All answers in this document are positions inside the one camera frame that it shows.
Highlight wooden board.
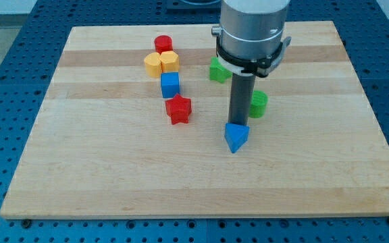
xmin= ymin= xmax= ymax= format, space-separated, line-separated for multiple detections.
xmin=0 ymin=21 xmax=389 ymax=219

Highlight green star block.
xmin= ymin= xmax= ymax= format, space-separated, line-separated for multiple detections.
xmin=209 ymin=57 xmax=232 ymax=84

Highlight green cylinder block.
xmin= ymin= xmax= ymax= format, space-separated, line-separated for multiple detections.
xmin=249 ymin=90 xmax=268 ymax=118

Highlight red cylinder block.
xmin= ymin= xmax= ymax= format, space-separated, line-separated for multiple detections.
xmin=154 ymin=35 xmax=173 ymax=54

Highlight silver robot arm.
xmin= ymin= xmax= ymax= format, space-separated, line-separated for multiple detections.
xmin=211 ymin=0 xmax=290 ymax=60

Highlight yellow hexagon block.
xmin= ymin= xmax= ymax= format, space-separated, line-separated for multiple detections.
xmin=159 ymin=51 xmax=180 ymax=73

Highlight red star block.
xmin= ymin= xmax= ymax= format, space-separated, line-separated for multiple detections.
xmin=165 ymin=94 xmax=192 ymax=125

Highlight black clamp ring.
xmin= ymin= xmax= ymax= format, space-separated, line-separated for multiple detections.
xmin=215 ymin=35 xmax=292 ymax=78

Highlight blue triangle block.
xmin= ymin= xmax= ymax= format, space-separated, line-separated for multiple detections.
xmin=224 ymin=123 xmax=250 ymax=153

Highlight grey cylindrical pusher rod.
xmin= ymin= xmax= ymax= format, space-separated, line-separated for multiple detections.
xmin=228 ymin=74 xmax=255 ymax=126

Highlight blue cube block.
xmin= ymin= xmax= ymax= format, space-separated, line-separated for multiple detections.
xmin=160 ymin=72 xmax=180 ymax=98

